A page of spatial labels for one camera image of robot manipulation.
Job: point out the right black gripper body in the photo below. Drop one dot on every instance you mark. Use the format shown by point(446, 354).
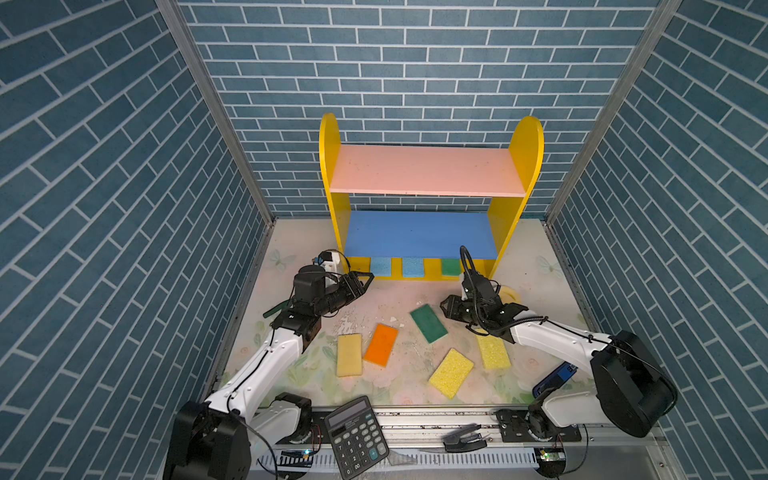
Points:
point(461, 310)

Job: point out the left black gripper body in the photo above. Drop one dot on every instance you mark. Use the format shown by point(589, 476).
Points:
point(333, 297)

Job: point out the bright green sponge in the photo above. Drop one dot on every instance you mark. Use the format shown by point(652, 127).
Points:
point(451, 267)

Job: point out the dark green scrub sponge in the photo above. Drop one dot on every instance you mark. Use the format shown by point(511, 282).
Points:
point(428, 323)

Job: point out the orange sponge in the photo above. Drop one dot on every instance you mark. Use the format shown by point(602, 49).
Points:
point(381, 345)

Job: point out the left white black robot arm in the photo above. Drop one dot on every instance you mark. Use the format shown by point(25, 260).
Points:
point(214, 439)

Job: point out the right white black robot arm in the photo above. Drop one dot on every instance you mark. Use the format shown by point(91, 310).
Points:
point(630, 389)

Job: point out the yellow pink blue shelf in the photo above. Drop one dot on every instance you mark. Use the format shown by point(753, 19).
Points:
point(506, 177)

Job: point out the yellow sponge right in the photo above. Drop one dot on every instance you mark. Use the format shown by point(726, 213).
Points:
point(493, 353)

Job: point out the pale yellow sponge left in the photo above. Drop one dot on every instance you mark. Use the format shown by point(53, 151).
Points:
point(349, 355)

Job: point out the yellow sponge front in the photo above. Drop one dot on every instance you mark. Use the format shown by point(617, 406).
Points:
point(451, 373)

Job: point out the black binder clip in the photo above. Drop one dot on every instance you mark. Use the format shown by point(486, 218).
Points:
point(466, 439)

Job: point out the black desk calculator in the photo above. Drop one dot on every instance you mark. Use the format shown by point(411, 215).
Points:
point(356, 437)

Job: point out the green handled pliers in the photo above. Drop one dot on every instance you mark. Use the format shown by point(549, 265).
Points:
point(277, 309)

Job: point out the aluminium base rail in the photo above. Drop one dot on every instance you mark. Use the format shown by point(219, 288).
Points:
point(414, 437)

